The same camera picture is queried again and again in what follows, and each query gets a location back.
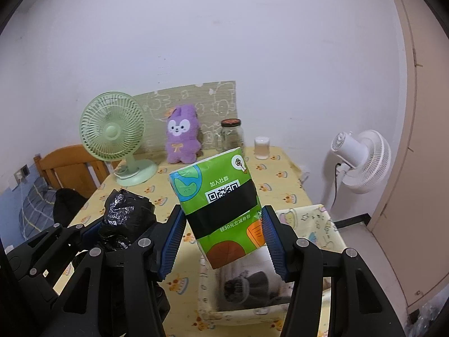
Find black plastic bag bundle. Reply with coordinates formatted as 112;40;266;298
98;189;156;252

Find cotton swab container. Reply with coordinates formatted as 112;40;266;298
254;136;270;160

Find cartoon print cardboard board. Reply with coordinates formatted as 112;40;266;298
135;81;238;154

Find dark brown drawstring pouch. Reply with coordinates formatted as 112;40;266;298
223;271;279;309

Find cartoon fabric storage box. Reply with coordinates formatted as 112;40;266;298
198;205;346;325

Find green tissue pack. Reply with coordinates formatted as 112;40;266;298
169;148;265;269

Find purple plush toy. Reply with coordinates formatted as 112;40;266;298
165;104;202;164

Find blue plaid bedding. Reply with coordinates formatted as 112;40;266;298
19;177;56;240

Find green desk fan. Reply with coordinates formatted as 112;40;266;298
79;91;157;187

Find black clothing on bed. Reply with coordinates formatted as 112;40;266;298
52;188;88;227

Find white standing fan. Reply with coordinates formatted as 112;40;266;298
323;129;392;221

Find wall power socket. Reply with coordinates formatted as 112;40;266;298
14;164;30;185

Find plastic bags on floor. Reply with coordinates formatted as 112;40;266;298
405;296;448;337

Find beige door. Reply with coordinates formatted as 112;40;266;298
368;0;448;313

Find glass jar with lid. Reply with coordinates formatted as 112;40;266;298
215;118;244;152

